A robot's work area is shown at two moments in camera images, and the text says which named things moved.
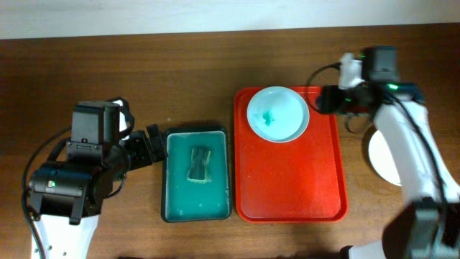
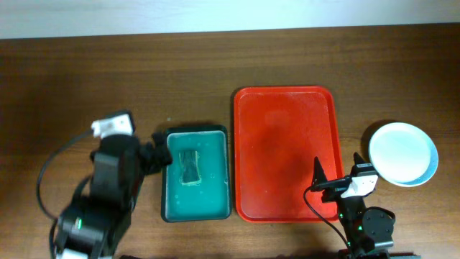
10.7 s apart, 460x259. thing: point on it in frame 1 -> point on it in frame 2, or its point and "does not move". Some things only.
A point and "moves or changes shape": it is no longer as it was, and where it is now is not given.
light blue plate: (278, 114) moves or changes shape
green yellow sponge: (198, 169) -> (189, 167)
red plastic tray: (303, 180) does not move
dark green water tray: (187, 201) does not move
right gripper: (332, 96) -> (320, 183)
